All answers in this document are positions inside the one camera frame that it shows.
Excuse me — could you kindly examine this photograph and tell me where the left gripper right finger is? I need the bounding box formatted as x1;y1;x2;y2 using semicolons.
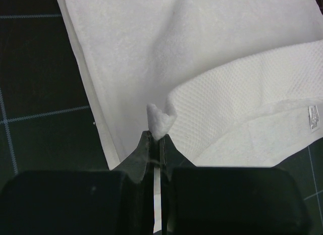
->
159;135;312;234

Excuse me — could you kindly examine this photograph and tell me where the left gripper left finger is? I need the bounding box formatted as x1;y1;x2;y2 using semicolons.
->
1;131;154;234

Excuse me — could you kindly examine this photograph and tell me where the white pink towel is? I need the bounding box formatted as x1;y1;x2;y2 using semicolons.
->
57;0;322;169

